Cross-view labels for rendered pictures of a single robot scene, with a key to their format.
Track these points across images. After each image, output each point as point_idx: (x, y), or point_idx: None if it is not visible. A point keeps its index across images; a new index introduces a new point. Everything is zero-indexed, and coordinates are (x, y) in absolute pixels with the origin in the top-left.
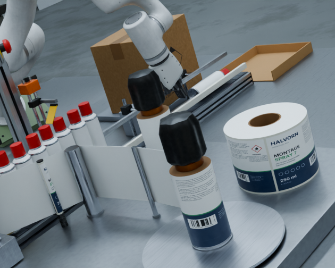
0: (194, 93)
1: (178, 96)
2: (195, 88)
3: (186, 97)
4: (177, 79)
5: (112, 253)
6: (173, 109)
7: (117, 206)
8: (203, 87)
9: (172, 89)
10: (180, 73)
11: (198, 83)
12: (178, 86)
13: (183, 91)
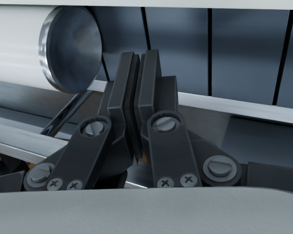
0: (65, 51)
1: (177, 96)
2: (35, 55)
3: (73, 113)
4: (96, 192)
5: None
6: (193, 107)
7: None
8: (2, 23)
9: (236, 173)
10: None
11: (1, 70)
12: (148, 134)
13: (130, 81)
